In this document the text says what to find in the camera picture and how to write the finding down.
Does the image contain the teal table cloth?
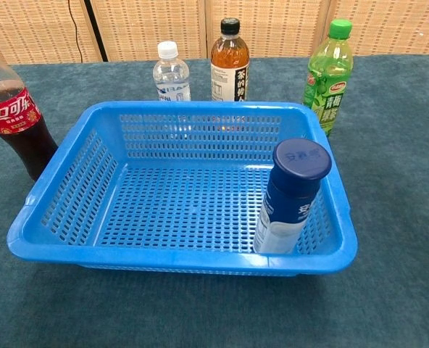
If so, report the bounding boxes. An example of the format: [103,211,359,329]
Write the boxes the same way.
[0,54,429,348]

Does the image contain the blue perforated plastic basket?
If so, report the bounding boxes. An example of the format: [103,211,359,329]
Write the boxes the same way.
[7,100,359,277]

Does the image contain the thin black hanging cable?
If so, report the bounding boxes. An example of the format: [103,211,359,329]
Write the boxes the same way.
[67,0,85,63]

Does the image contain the blue and white milk bottle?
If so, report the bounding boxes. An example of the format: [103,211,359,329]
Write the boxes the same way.
[252,137,333,254]

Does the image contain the cola bottle red label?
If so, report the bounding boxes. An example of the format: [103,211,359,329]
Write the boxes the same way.
[0,46,59,181]

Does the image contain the clear water bottle white cap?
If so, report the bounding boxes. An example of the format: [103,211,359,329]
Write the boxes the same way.
[152,41,192,102]

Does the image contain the woven bamboo folding screen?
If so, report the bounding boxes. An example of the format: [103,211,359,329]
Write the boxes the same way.
[0,0,429,66]

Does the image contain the green tea bottle green cap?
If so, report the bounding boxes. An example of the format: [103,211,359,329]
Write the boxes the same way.
[302,18,354,138]

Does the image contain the amber tea bottle black cap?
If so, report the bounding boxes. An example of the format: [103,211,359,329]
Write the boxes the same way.
[210,17,251,102]

